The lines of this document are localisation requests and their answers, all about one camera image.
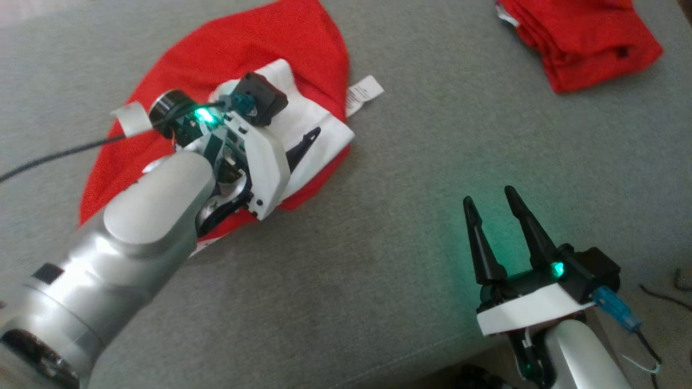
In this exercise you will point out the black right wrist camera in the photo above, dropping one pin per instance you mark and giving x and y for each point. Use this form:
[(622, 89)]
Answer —
[(594, 275)]

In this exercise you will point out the red shorts white band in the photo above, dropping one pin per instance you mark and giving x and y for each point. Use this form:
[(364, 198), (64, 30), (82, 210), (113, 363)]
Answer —
[(584, 38)]

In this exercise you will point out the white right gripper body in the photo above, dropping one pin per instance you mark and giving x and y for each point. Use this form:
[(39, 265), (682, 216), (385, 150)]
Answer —
[(519, 310)]

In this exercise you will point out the red basketball jersey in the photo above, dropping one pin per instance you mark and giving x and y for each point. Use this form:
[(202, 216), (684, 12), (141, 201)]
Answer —
[(243, 38)]

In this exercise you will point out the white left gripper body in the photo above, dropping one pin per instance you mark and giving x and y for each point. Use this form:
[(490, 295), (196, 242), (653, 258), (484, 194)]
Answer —
[(265, 162)]

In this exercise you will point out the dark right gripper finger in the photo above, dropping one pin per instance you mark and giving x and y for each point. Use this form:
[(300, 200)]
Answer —
[(481, 254), (532, 237)]

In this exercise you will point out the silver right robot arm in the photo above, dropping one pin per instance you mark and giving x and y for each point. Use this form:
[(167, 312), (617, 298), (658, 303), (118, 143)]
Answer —
[(578, 362)]

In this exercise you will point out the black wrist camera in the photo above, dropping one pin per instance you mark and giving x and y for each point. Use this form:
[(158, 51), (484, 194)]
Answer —
[(259, 100), (594, 275)]

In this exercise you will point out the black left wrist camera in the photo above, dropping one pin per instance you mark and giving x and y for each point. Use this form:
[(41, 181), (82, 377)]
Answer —
[(259, 100)]

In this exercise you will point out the large grey sofa cushion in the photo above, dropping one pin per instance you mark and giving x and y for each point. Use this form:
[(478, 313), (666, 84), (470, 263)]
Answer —
[(378, 243)]

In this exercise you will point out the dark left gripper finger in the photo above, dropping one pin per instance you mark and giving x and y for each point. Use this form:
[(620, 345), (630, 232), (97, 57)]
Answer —
[(303, 150)]

